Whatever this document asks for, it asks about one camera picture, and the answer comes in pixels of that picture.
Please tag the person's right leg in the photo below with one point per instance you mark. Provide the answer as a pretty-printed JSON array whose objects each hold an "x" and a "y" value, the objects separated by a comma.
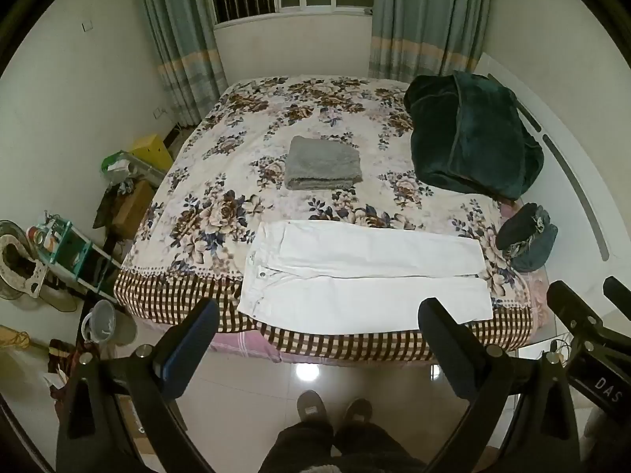
[{"x": 369, "y": 448}]

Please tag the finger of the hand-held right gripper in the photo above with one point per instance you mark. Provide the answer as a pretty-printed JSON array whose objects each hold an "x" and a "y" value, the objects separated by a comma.
[
  {"x": 620, "y": 293},
  {"x": 574, "y": 308}
]

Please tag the folded grey towel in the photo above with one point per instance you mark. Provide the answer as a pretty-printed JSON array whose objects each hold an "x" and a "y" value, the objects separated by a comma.
[{"x": 323, "y": 162}]

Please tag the grey bucket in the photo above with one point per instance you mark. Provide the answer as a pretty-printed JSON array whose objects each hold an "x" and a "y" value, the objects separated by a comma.
[{"x": 106, "y": 322}]

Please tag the person's left shoe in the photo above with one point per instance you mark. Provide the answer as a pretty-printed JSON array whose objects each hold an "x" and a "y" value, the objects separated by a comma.
[{"x": 313, "y": 406}]

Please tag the teal striped curtain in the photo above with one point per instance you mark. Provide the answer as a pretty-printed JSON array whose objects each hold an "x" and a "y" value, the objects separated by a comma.
[
  {"x": 424, "y": 19},
  {"x": 182, "y": 34}
]

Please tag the white floor fan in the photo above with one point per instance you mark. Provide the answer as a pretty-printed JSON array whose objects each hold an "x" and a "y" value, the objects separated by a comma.
[{"x": 19, "y": 261}]

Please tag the bed with floral sheet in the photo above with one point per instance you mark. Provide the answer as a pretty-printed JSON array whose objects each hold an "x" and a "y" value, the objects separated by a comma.
[{"x": 236, "y": 182}]

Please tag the dark green blanket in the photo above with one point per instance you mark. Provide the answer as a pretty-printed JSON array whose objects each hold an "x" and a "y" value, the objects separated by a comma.
[{"x": 468, "y": 138}]

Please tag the person's left leg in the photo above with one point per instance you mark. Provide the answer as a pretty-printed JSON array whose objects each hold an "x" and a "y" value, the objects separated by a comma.
[{"x": 300, "y": 448}]

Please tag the person's right shoe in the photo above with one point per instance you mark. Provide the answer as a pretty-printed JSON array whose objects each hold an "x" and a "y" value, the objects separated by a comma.
[{"x": 358, "y": 411}]

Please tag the dark blue cloth bundle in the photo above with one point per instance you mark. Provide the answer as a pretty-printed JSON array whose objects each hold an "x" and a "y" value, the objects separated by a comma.
[{"x": 532, "y": 246}]

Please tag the person's leg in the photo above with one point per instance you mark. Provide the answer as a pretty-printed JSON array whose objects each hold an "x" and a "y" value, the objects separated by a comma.
[
  {"x": 369, "y": 448},
  {"x": 300, "y": 448}
]

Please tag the person's shoe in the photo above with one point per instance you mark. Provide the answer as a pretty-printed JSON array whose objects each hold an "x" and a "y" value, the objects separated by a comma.
[
  {"x": 358, "y": 411},
  {"x": 313, "y": 406}
]

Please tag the green plastic bag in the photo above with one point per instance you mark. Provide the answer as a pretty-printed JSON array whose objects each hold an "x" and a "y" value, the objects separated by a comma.
[{"x": 113, "y": 162}]

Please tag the teal shelf rack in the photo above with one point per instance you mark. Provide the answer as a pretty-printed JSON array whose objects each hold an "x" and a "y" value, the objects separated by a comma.
[{"x": 64, "y": 246}]

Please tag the white headboard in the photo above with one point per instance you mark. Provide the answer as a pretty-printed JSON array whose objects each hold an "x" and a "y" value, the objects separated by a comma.
[{"x": 567, "y": 123}]

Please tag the white pants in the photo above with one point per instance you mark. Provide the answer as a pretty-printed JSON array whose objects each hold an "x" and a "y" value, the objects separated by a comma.
[{"x": 345, "y": 256}]

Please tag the yellow box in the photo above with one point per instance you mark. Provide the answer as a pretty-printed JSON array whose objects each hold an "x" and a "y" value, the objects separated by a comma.
[{"x": 150, "y": 150}]

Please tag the brown cardboard box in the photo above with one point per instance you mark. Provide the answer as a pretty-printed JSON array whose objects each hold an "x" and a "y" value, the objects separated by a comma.
[{"x": 133, "y": 207}]

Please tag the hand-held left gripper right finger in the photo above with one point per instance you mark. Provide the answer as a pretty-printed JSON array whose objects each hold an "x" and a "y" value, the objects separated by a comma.
[{"x": 453, "y": 369}]

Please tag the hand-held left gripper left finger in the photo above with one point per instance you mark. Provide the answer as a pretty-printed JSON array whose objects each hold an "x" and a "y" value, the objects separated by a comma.
[{"x": 180, "y": 354}]

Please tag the white wall outlet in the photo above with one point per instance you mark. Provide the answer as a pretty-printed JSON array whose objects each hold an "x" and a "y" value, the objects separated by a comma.
[{"x": 158, "y": 113}]

